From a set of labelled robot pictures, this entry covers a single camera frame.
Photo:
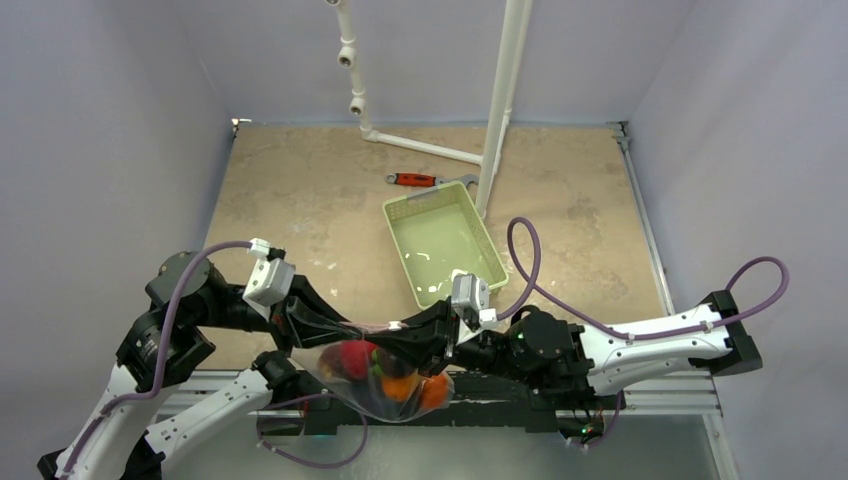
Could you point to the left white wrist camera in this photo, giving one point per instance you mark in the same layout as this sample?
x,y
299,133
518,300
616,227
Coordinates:
x,y
271,277

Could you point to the dark red toy apple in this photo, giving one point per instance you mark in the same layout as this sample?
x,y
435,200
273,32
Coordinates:
x,y
329,364

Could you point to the orange toy pumpkin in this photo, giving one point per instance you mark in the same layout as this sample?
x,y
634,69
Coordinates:
x,y
399,389

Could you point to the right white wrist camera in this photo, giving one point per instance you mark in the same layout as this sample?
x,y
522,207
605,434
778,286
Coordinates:
x,y
470,300

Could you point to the light green plastic basket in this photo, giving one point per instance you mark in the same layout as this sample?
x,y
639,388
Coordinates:
x,y
439,234

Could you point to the clear zip top bag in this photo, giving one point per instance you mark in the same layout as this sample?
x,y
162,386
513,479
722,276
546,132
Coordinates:
x,y
367,395

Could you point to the white pvc pipe frame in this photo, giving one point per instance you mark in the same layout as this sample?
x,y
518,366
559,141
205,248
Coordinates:
x,y
511,48

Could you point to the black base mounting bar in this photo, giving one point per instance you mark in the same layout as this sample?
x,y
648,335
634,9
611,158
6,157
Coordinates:
x,y
478,401

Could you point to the pink toy peach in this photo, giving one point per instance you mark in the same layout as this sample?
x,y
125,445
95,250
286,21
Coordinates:
x,y
436,391

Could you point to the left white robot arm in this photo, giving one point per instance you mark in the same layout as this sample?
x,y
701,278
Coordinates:
x,y
166,344

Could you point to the aluminium rail frame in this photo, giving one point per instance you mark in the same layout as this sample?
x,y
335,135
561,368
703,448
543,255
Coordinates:
x,y
712,420

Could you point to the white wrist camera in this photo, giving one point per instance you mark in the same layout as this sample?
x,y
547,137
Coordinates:
x,y
271,277
470,300

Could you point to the red toy tomato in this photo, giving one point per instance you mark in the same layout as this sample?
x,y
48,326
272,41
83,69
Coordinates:
x,y
355,358

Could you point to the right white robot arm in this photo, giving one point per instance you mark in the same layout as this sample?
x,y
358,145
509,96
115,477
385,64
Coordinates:
x,y
703,338

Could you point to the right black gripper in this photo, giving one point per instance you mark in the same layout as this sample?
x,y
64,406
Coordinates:
x,y
452,334

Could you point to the red handled adjustable wrench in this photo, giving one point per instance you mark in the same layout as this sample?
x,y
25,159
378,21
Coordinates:
x,y
427,181

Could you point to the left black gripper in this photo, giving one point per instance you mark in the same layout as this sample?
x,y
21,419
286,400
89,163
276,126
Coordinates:
x,y
310,320

